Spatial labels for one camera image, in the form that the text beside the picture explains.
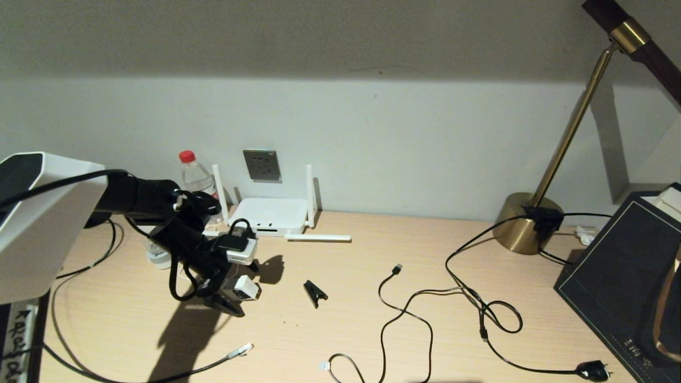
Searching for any black ethernet cable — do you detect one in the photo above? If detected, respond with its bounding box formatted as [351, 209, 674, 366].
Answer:
[41, 219, 255, 383]

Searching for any small white round device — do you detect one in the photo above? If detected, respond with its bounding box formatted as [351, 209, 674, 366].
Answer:
[146, 239, 173, 270]

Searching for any white router with antennas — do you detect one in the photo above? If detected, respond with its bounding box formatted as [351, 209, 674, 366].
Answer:
[202, 164, 352, 243]

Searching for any small black clip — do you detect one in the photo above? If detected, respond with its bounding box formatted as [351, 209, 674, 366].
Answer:
[303, 280, 329, 309]

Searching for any clear water bottle red cap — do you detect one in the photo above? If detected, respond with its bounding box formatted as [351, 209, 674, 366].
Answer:
[179, 151, 224, 224]

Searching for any white handwritten label tape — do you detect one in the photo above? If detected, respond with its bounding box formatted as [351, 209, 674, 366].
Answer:
[0, 303, 39, 383]

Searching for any brass desk lamp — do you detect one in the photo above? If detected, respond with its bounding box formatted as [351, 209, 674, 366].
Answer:
[493, 0, 681, 255]

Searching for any white box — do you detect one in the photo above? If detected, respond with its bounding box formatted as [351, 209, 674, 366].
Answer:
[641, 187, 681, 223]

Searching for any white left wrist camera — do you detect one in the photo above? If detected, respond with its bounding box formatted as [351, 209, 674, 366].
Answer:
[215, 234, 259, 265]

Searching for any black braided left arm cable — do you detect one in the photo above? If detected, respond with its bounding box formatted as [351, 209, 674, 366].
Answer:
[168, 250, 202, 302]

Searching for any black left camera cable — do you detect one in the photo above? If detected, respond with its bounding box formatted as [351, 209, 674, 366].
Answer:
[228, 218, 257, 240]

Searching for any grey wall socket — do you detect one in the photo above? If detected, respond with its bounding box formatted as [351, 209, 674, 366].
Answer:
[243, 150, 281, 183]

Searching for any black USB cable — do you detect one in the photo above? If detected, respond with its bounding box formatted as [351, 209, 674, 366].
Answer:
[319, 263, 487, 383]

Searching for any black lamp power cord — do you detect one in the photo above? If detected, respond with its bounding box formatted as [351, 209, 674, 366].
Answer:
[446, 206, 612, 382]

